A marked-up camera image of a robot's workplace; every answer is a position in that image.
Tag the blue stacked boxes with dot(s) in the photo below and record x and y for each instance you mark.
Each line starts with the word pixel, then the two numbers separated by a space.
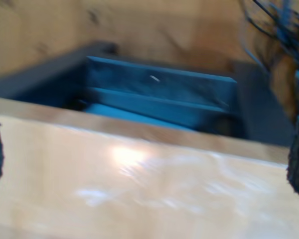
pixel 164 99

